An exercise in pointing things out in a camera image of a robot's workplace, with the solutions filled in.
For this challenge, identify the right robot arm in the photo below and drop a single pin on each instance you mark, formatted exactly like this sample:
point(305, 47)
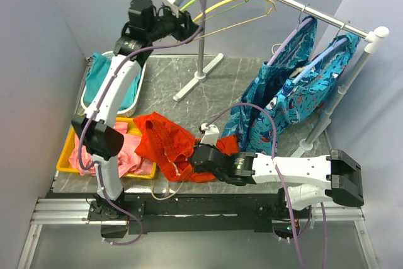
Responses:
point(310, 180)

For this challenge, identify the yellow hanger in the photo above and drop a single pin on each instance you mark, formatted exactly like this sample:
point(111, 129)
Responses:
point(224, 6)

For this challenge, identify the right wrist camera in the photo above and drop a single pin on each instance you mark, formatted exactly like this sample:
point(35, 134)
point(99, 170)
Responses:
point(210, 134)

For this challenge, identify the turquoise shark shorts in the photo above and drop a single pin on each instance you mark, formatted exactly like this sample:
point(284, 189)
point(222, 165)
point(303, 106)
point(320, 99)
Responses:
point(293, 103)

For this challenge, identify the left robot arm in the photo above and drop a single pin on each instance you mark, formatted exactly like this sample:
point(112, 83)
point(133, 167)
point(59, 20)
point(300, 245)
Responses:
point(99, 142)

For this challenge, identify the silver clothes rack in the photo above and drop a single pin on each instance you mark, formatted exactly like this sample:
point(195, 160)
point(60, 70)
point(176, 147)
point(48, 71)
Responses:
point(245, 48)

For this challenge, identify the dark blue shark shorts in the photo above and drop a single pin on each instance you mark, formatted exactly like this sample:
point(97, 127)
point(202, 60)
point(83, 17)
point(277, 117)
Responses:
point(268, 82)

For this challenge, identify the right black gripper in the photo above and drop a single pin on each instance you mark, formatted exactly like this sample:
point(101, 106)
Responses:
point(197, 168)

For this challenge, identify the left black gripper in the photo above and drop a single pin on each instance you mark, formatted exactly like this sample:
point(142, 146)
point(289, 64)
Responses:
point(183, 33)

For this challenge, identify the teal folded shorts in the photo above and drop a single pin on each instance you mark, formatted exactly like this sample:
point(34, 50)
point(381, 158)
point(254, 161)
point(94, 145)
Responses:
point(96, 75)

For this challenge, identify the white perforated basket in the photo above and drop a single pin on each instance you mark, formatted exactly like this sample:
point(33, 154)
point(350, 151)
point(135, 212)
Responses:
point(131, 110)

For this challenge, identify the light blue hanger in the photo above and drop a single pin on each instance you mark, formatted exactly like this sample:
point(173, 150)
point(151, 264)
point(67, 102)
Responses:
point(336, 43)

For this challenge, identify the yellow plastic tray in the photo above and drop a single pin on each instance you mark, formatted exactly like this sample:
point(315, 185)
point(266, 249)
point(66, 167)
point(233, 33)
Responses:
point(69, 155)

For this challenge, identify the pink patterned shorts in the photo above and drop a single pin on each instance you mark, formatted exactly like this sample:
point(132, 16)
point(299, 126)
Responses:
point(132, 155)

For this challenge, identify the purple hanger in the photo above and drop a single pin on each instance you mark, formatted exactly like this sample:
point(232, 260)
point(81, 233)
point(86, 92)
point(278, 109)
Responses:
point(278, 48)

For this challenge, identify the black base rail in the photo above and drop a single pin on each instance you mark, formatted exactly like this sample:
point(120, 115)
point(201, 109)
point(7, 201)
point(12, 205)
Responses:
point(187, 212)

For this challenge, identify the orange shorts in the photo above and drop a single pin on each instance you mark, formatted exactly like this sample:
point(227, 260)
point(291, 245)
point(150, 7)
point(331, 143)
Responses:
point(170, 146)

